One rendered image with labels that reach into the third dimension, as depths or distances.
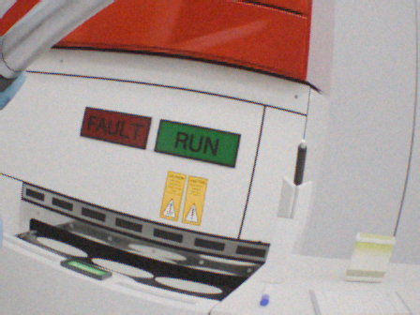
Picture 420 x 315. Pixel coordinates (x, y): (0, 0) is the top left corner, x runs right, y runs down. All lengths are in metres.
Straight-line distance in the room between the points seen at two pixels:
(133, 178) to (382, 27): 1.61
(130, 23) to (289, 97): 0.27
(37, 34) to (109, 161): 0.64
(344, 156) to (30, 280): 2.13
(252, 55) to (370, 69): 1.55
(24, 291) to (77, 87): 0.69
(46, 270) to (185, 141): 0.64
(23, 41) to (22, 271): 0.28
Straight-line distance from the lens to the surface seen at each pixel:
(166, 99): 1.75
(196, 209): 1.74
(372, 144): 3.20
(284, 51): 1.68
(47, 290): 1.17
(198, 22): 1.70
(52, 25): 1.15
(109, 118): 1.77
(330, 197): 3.21
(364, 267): 1.45
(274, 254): 1.38
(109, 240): 1.77
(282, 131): 1.72
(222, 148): 1.73
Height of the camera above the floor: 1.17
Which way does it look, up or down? 3 degrees down
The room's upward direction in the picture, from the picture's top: 11 degrees clockwise
